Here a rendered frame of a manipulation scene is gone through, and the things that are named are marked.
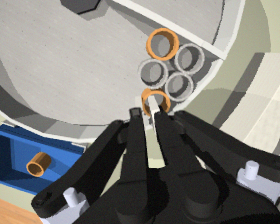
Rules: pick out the blue square tray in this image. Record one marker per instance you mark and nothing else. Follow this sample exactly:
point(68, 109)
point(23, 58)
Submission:
point(16, 151)

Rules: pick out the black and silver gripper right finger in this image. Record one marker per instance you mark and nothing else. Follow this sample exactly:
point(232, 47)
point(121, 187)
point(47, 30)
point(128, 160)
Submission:
point(230, 158)

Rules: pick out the grey round turning table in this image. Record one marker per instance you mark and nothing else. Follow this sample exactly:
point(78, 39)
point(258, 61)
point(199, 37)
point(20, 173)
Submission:
point(68, 68)

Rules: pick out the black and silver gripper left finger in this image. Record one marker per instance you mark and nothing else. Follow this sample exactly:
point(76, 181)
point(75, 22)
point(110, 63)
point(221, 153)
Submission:
point(63, 201)

